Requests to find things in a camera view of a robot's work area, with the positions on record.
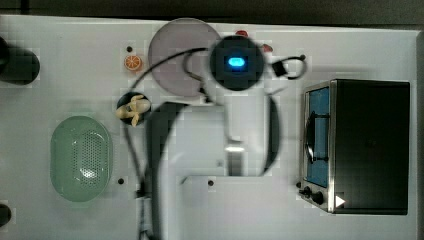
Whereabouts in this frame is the peeled banana toy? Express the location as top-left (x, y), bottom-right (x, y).
top-left (114, 94), bottom-right (152, 128)

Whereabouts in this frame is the green oval strainer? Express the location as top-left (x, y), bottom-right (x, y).
top-left (50, 116), bottom-right (113, 202)

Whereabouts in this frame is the dark red strawberry toy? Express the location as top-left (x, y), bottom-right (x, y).
top-left (235, 30), bottom-right (249, 37)

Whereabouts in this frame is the round grey plate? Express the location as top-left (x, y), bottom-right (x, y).
top-left (147, 17), bottom-right (223, 99)

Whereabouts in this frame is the green round toy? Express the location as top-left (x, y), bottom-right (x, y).
top-left (0, 204), bottom-right (12, 227)

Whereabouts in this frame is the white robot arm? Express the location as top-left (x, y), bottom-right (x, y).
top-left (145, 35), bottom-right (280, 240)

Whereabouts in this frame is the orange slice toy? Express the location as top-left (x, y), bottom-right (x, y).
top-left (124, 55), bottom-right (143, 71)

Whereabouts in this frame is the pink strawberry toy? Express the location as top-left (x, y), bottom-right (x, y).
top-left (262, 44), bottom-right (273, 53)

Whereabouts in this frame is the silver toaster oven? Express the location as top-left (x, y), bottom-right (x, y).
top-left (297, 79), bottom-right (410, 215)

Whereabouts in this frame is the black cooking pot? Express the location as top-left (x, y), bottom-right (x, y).
top-left (0, 38), bottom-right (40, 85)

